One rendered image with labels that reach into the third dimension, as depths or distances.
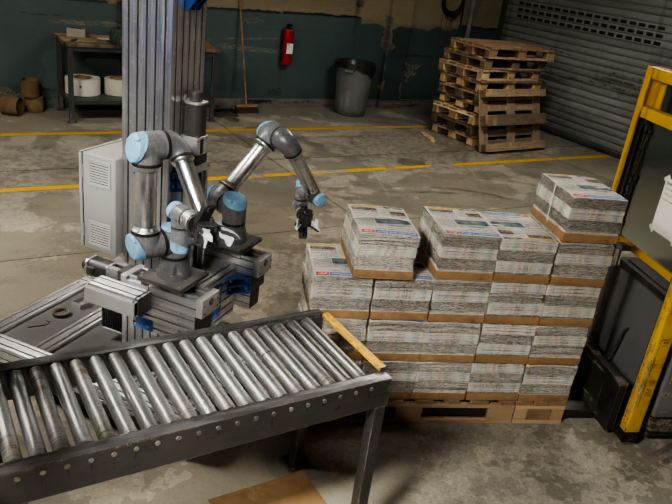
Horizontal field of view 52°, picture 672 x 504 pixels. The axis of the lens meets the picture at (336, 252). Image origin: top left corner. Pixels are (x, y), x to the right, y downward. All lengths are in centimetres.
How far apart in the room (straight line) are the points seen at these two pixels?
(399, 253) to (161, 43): 136
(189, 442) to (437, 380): 168
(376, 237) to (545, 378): 128
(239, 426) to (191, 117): 139
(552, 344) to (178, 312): 188
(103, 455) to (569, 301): 236
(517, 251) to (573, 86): 790
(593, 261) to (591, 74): 755
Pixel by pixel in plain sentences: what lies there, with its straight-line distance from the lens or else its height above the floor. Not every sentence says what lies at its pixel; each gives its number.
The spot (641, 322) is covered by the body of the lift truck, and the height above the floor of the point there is 56.
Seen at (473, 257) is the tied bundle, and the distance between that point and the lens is 333.
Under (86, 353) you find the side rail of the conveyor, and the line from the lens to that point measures 261.
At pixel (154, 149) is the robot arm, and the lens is 279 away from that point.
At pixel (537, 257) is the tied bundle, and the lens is 345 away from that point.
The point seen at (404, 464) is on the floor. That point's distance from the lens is 348.
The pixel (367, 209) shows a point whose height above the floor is 106.
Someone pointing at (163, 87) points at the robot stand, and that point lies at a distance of 306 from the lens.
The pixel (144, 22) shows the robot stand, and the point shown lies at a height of 183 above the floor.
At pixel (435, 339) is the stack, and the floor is 51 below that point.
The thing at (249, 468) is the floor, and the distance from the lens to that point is 333.
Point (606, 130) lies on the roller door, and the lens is 1077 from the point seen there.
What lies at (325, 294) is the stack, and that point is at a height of 73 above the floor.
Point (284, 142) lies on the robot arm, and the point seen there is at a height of 130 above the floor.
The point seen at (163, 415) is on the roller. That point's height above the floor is 79.
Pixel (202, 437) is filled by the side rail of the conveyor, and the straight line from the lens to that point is 229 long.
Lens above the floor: 220
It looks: 23 degrees down
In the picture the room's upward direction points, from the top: 8 degrees clockwise
